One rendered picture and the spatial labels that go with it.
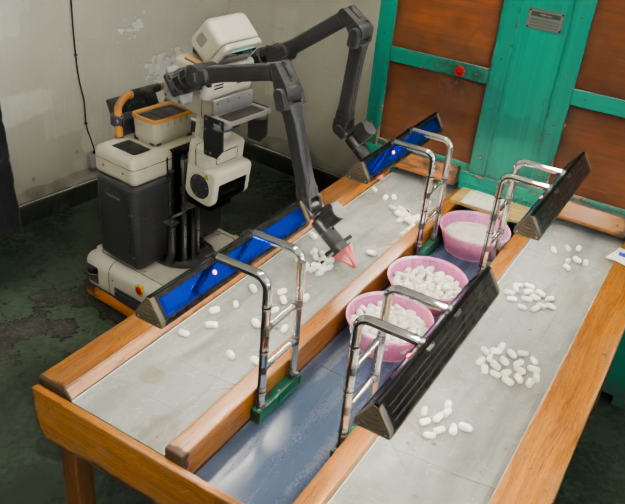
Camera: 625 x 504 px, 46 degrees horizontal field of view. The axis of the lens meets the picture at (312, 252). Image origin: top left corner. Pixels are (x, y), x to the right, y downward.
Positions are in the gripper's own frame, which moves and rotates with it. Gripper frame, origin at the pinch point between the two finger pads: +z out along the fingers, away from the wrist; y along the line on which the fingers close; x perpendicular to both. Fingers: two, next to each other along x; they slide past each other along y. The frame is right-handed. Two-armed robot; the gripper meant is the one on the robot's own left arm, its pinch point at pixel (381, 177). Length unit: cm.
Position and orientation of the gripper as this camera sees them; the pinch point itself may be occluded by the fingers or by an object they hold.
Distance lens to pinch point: 285.2
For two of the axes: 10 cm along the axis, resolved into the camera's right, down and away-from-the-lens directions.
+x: -6.0, 4.5, 6.6
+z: 6.0, 8.0, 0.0
